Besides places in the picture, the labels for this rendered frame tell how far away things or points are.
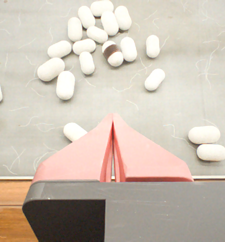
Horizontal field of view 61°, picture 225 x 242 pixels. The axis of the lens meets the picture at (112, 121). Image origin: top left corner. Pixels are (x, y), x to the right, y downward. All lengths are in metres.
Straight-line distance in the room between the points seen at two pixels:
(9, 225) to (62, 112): 0.14
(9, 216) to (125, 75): 0.22
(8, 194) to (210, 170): 0.24
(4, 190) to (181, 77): 0.26
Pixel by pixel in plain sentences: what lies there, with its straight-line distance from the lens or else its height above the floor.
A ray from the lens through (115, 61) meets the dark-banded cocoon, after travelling 0.26.
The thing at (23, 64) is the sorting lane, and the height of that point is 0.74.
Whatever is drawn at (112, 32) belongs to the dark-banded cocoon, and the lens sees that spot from 0.29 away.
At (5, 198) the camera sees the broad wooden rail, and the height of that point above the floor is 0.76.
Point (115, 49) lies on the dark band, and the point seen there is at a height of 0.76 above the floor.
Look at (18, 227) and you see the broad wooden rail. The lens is 0.24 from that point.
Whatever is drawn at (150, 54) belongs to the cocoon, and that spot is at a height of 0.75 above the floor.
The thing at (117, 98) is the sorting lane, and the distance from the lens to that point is 0.26.
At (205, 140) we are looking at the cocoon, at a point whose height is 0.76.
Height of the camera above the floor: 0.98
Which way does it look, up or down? 76 degrees down
